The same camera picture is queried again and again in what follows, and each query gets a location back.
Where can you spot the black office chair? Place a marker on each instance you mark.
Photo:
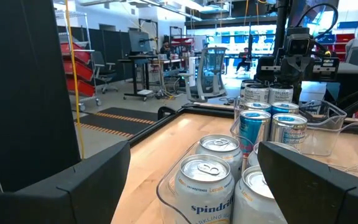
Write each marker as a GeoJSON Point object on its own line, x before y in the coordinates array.
{"type": "Point", "coordinates": [99, 60]}

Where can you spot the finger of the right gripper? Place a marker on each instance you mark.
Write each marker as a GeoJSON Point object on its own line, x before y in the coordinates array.
{"type": "Point", "coordinates": [297, 90]}

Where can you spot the black room partition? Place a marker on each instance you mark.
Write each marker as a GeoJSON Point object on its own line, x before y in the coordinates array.
{"type": "Point", "coordinates": [110, 46]}

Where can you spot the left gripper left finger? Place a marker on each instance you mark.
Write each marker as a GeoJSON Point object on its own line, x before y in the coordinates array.
{"type": "Point", "coordinates": [73, 199]}

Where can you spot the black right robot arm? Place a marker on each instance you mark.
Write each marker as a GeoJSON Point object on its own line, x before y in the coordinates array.
{"type": "Point", "coordinates": [281, 18]}

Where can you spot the black computer monitor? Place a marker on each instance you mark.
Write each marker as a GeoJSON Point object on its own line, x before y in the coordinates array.
{"type": "Point", "coordinates": [140, 42]}

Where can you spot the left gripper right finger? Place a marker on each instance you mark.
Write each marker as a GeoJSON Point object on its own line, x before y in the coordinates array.
{"type": "Point", "coordinates": [322, 199]}

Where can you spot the clear plastic bin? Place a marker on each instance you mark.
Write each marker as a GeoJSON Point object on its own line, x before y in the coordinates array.
{"type": "Point", "coordinates": [322, 130]}
{"type": "Point", "coordinates": [166, 193]}

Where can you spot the white Celsius can black lid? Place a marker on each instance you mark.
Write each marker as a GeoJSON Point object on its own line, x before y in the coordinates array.
{"type": "Point", "coordinates": [256, 95]}
{"type": "Point", "coordinates": [242, 93]}
{"type": "Point", "coordinates": [280, 95]}

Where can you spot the person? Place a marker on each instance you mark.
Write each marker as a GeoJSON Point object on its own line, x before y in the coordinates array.
{"type": "Point", "coordinates": [244, 60]}
{"type": "Point", "coordinates": [166, 48]}

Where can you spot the black folding divider panel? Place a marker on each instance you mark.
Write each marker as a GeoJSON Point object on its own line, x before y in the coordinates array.
{"type": "Point", "coordinates": [20, 93]}

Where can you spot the red plastic storage bin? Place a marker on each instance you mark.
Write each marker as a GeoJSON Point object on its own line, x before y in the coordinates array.
{"type": "Point", "coordinates": [79, 54]}
{"type": "Point", "coordinates": [81, 71]}
{"type": "Point", "coordinates": [82, 87]}

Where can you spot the black standing desk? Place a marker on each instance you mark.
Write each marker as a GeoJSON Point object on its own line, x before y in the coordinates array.
{"type": "Point", "coordinates": [135, 77]}

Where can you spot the orange striped black floor mat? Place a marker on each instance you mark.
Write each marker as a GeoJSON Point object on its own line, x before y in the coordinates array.
{"type": "Point", "coordinates": [120, 119]}

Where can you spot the silver blue Red Bull can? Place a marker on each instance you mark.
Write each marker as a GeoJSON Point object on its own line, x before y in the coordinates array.
{"type": "Point", "coordinates": [284, 107]}
{"type": "Point", "coordinates": [257, 105]}
{"type": "Point", "coordinates": [289, 133]}
{"type": "Point", "coordinates": [253, 130]}

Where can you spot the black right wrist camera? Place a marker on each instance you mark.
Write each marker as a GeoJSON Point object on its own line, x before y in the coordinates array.
{"type": "Point", "coordinates": [297, 45]}

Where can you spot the grey mesh office chair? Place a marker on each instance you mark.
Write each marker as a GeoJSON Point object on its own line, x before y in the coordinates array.
{"type": "Point", "coordinates": [213, 68]}

